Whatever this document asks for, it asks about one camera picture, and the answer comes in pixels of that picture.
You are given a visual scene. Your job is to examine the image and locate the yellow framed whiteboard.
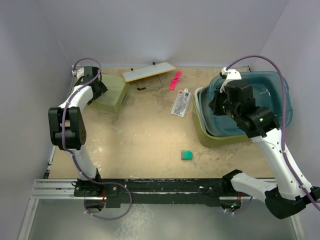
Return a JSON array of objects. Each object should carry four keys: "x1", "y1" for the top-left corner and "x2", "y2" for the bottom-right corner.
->
[{"x1": 122, "y1": 62, "x2": 177, "y2": 91}]

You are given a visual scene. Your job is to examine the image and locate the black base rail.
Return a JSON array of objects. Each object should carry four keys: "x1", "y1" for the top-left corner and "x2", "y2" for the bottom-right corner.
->
[{"x1": 71, "y1": 178, "x2": 240, "y2": 209}]

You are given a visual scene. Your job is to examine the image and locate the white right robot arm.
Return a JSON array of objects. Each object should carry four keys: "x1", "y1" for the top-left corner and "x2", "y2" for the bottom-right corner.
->
[{"x1": 209, "y1": 79, "x2": 320, "y2": 219}]

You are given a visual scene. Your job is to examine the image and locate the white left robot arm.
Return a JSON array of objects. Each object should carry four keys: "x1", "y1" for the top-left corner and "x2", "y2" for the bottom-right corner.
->
[{"x1": 48, "y1": 66, "x2": 108, "y2": 196}]

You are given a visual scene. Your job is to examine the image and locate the aluminium frame rails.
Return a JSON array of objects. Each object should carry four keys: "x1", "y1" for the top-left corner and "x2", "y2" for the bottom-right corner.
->
[{"x1": 16, "y1": 147, "x2": 81, "y2": 240}]

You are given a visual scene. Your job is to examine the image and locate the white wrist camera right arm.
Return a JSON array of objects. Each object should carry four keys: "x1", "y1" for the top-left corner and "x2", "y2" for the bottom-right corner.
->
[{"x1": 219, "y1": 67, "x2": 242, "y2": 93}]

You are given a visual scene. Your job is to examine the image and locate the olive green plastic bin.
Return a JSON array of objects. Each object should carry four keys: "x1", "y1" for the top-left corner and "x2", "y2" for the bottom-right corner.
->
[{"x1": 192, "y1": 90, "x2": 252, "y2": 148}]

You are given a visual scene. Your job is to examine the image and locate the light green perforated basket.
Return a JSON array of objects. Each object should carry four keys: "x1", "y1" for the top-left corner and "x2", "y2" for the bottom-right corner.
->
[{"x1": 88, "y1": 73, "x2": 130, "y2": 114}]

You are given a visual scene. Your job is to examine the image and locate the teal plastic tub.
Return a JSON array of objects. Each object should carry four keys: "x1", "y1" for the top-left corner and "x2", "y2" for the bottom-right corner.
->
[{"x1": 206, "y1": 70, "x2": 294, "y2": 137}]

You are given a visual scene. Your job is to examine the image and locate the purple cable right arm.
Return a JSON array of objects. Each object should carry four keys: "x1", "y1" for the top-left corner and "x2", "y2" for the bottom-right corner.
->
[{"x1": 226, "y1": 54, "x2": 320, "y2": 212}]

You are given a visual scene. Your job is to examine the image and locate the pink plastic clip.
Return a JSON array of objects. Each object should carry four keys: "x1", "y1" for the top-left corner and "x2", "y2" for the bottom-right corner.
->
[{"x1": 169, "y1": 71, "x2": 182, "y2": 91}]

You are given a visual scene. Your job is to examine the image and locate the white perforated basket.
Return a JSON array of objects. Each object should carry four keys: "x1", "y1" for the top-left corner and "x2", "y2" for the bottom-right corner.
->
[{"x1": 194, "y1": 86, "x2": 210, "y2": 132}]

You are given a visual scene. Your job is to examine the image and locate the green and grey eraser block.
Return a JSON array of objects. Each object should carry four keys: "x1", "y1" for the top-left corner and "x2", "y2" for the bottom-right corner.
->
[{"x1": 181, "y1": 150, "x2": 193, "y2": 161}]

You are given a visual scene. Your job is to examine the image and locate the white printed card package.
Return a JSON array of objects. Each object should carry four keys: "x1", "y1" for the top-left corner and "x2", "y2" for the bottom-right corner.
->
[{"x1": 171, "y1": 88, "x2": 192, "y2": 118}]

